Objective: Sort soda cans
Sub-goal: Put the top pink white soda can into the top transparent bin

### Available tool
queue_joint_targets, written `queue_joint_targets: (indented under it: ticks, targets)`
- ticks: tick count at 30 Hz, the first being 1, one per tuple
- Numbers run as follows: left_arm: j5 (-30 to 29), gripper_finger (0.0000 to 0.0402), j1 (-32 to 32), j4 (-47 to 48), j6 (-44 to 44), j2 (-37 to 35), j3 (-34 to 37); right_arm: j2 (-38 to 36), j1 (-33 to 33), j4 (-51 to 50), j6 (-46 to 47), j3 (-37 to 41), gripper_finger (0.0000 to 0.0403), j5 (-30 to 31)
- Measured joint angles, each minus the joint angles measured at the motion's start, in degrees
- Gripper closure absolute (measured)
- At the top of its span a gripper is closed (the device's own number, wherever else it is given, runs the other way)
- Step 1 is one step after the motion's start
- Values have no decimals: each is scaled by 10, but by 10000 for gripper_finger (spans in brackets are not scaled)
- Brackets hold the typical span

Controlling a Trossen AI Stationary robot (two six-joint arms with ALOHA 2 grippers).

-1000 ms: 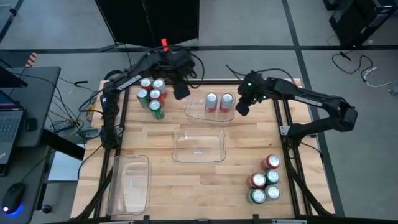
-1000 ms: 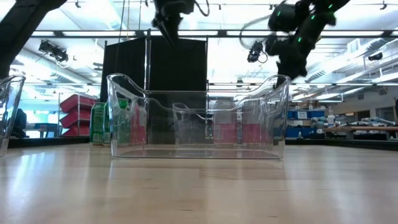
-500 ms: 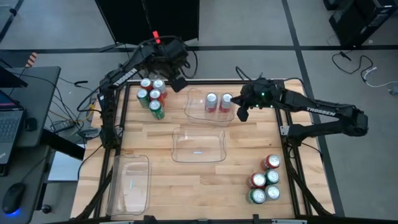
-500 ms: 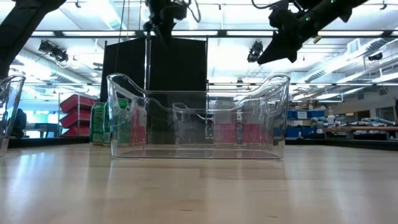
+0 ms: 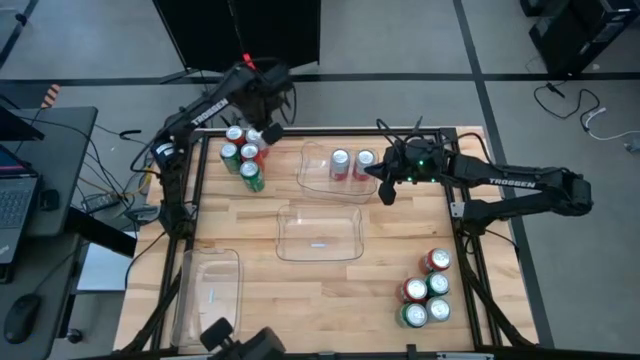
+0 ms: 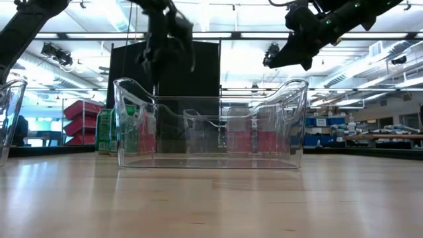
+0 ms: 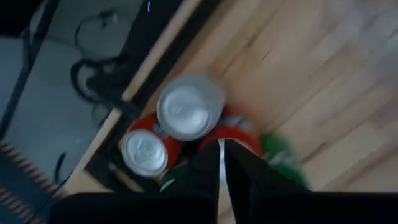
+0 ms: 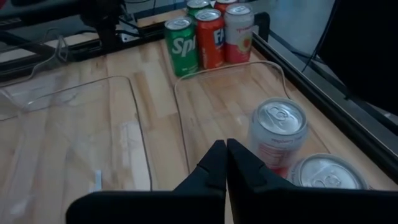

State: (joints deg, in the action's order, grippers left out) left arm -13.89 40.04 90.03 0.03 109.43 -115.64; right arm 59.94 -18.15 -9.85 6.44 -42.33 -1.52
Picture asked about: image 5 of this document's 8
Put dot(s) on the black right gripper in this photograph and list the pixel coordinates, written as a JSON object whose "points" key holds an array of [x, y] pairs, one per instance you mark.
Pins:
{"points": [[415, 162]]}

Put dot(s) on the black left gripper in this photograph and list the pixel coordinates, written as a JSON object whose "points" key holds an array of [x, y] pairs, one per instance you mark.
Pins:
{"points": [[265, 107]]}

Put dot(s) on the pink and white soda can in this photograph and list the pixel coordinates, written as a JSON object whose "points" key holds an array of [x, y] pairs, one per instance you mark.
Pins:
{"points": [[340, 159], [365, 158], [254, 136], [438, 309]]}

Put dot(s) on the clear plastic bin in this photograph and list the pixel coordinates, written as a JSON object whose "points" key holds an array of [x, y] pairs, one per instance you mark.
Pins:
{"points": [[320, 235], [207, 280], [315, 185]]}

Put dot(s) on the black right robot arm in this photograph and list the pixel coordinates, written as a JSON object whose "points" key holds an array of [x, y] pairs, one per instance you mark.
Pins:
{"points": [[510, 182]]}

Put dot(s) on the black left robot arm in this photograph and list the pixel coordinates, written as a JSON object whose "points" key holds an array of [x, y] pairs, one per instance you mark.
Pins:
{"points": [[210, 111]]}

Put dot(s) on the black room divider panel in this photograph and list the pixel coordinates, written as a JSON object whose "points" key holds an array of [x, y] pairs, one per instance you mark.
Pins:
{"points": [[240, 35]]}

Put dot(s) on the grey box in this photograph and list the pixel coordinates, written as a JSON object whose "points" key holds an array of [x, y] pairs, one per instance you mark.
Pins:
{"points": [[142, 214]]}

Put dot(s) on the black power brick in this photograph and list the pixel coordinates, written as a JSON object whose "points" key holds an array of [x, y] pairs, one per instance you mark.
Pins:
{"points": [[100, 201]]}

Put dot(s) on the black desk leg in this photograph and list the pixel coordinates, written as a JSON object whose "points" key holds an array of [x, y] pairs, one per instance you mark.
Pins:
{"points": [[100, 232]]}

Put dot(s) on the grey desk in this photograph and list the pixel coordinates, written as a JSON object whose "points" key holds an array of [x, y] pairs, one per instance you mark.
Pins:
{"points": [[60, 150]]}

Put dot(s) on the black bulky object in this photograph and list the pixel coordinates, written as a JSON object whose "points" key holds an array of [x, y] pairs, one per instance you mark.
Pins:
{"points": [[260, 347]]}

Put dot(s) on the white sheet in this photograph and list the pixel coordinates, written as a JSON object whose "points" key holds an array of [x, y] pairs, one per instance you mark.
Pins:
{"points": [[102, 270]]}

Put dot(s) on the orange black striped marker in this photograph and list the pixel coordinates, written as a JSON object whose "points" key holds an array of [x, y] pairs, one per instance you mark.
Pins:
{"points": [[50, 95]]}

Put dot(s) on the small black box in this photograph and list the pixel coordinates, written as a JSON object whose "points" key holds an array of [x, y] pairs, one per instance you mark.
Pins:
{"points": [[49, 199]]}

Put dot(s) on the black computer tower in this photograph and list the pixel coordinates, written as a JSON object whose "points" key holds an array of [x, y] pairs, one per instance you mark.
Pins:
{"points": [[575, 45]]}

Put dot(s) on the black laptop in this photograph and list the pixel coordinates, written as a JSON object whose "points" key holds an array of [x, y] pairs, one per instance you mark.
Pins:
{"points": [[15, 210]]}

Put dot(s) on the black round caster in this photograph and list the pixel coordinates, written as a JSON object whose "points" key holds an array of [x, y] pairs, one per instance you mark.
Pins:
{"points": [[74, 336]]}

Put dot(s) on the black computer mouse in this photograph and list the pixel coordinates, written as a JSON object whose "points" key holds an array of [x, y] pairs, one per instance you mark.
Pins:
{"points": [[22, 317]]}

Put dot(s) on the black aluminium table frame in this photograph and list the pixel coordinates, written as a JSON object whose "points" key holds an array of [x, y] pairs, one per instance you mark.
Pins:
{"points": [[325, 132]]}

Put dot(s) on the silver mounting bracket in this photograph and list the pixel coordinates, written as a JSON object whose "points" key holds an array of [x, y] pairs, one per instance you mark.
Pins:
{"points": [[457, 210]]}

